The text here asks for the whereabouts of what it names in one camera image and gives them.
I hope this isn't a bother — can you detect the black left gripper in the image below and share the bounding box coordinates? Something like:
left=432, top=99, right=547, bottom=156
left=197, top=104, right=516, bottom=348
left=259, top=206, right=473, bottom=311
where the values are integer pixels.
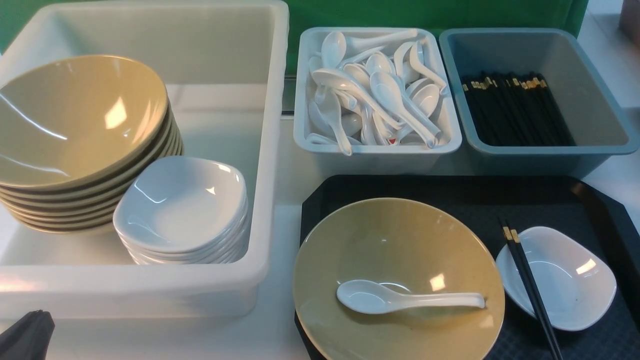
left=0, top=310, right=55, bottom=360

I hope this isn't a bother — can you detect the white soup spoon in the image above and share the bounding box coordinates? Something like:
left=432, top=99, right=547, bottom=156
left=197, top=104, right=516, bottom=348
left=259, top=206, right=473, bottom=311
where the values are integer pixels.
left=336, top=279, right=486, bottom=315

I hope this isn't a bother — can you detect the tan noodle bowl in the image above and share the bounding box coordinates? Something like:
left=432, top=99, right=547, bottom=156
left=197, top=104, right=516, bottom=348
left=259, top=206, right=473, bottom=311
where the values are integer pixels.
left=292, top=198, right=505, bottom=360

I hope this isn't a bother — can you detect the black chopstick gold band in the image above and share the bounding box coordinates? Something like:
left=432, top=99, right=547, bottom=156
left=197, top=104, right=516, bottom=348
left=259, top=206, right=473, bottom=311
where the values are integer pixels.
left=505, top=220, right=564, bottom=360
left=498, top=217, right=561, bottom=360

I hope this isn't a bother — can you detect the white square sauce dish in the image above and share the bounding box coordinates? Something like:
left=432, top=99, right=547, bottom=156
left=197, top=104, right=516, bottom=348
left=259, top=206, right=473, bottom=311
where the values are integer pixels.
left=518, top=226, right=617, bottom=332

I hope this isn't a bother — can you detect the top tan bowl of stack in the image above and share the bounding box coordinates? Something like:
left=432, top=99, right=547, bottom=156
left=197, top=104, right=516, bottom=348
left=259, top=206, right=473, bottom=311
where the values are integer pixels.
left=1, top=54, right=173, bottom=191

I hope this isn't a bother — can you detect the stack of white dishes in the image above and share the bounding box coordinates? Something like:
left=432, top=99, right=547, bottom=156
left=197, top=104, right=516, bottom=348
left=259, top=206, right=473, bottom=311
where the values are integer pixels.
left=119, top=200, right=251, bottom=265

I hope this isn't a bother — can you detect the top white dish of stack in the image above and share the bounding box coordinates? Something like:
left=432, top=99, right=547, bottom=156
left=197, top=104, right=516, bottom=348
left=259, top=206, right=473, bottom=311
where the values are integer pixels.
left=112, top=156, right=249, bottom=255

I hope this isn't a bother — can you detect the stack of tan bowls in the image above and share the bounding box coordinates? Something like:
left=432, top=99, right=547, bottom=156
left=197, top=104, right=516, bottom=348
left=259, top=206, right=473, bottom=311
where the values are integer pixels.
left=0, top=105, right=184, bottom=235

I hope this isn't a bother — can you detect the large white plastic tub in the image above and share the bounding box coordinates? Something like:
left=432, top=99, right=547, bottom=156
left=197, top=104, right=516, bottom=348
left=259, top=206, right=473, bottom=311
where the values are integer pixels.
left=0, top=0, right=289, bottom=321

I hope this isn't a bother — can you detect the light grey spoon bin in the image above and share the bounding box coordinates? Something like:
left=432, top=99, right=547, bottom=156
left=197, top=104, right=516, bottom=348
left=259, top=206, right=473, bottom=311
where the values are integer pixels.
left=293, top=26, right=463, bottom=177

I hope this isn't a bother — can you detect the pile of white soup spoons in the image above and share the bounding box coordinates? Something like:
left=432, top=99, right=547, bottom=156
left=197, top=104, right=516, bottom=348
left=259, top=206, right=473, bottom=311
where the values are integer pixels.
left=306, top=28, right=449, bottom=157

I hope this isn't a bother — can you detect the green backdrop cloth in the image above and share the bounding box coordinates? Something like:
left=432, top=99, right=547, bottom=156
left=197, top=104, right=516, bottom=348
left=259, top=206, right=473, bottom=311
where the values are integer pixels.
left=0, top=0, right=590, bottom=76

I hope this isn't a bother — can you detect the pile of black chopsticks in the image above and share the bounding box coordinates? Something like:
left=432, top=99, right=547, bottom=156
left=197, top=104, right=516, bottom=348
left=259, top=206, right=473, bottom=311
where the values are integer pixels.
left=461, top=71, right=577, bottom=147

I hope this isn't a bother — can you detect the black textured serving tray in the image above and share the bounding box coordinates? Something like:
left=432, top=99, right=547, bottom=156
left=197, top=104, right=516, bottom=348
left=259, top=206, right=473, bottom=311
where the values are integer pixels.
left=300, top=174, right=640, bottom=360

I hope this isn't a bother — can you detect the blue-grey chopstick bin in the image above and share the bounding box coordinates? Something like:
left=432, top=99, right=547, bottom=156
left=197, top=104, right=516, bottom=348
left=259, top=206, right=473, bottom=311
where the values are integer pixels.
left=439, top=28, right=639, bottom=178

